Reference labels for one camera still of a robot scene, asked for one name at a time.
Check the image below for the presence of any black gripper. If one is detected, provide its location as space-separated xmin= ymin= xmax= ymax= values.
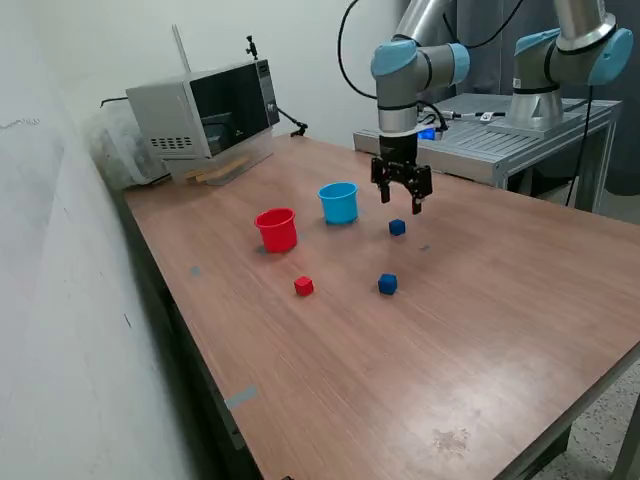
xmin=370 ymin=130 xmax=434 ymax=216

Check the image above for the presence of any aluminium robot base platform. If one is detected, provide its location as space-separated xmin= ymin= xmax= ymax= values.
xmin=353 ymin=92 xmax=624 ymax=214

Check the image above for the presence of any blue plastic cup bin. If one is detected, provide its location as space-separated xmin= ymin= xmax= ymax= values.
xmin=317 ymin=181 xmax=360 ymax=226

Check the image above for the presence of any red plastic cup bin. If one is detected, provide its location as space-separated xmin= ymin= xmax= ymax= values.
xmin=254 ymin=207 xmax=299 ymax=254

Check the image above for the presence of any clear acrylic microwave stand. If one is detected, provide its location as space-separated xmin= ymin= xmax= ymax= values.
xmin=162 ymin=134 xmax=276 ymax=187

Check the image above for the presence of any wooden strip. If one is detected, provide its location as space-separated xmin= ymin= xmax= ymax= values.
xmin=194 ymin=165 xmax=239 ymax=184
xmin=184 ymin=155 xmax=250 ymax=179

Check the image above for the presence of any silver microwave black door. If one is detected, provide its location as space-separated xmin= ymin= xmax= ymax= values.
xmin=124 ymin=58 xmax=281 ymax=162

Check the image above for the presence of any white thin rod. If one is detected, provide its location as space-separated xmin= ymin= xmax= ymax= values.
xmin=171 ymin=23 xmax=193 ymax=75

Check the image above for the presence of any clear plastic bag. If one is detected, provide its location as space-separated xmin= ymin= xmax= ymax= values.
xmin=82 ymin=107 xmax=171 ymax=191

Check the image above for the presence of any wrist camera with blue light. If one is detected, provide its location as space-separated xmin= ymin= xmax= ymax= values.
xmin=416 ymin=124 xmax=450 ymax=144

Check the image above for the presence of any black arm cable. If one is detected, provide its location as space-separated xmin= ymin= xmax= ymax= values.
xmin=337 ymin=0 xmax=525 ymax=132

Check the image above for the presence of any black base cable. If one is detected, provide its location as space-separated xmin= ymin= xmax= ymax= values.
xmin=564 ymin=83 xmax=596 ymax=207

